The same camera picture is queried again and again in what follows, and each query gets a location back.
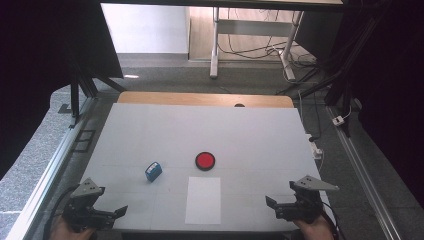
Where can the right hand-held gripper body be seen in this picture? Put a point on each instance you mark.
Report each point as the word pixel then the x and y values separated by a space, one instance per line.
pixel 305 206

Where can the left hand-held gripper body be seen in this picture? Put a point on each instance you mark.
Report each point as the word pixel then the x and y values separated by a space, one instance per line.
pixel 83 210

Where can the blue stamp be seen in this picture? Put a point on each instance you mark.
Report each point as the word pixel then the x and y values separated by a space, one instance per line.
pixel 153 171

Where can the white paper sheet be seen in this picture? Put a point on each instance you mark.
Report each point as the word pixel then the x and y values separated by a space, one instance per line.
pixel 203 200

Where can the round red ink pad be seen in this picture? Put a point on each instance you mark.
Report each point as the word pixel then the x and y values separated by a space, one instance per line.
pixel 205 161

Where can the person's right hand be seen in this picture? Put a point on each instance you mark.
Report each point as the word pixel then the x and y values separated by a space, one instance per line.
pixel 315 230

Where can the person's left hand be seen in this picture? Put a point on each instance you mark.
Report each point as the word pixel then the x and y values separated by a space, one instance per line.
pixel 68 233

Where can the white power strip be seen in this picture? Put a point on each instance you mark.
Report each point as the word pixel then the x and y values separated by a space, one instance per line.
pixel 315 148

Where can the small white adapter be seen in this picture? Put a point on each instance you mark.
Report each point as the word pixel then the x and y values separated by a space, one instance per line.
pixel 338 120

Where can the white table cover board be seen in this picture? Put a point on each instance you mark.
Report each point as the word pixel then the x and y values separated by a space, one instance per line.
pixel 206 133

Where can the black metal stand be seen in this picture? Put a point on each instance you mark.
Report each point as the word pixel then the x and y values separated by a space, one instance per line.
pixel 81 90
pixel 333 66

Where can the black curtain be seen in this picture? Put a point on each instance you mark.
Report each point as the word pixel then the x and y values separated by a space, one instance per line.
pixel 40 66
pixel 390 83

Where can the aluminium floor rail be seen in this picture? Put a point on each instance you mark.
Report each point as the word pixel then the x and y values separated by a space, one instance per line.
pixel 363 176
pixel 50 166

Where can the white metal desk frame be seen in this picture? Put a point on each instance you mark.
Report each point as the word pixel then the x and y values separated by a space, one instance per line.
pixel 248 28

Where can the white wall panel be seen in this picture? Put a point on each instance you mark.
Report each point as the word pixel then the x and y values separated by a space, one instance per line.
pixel 145 28

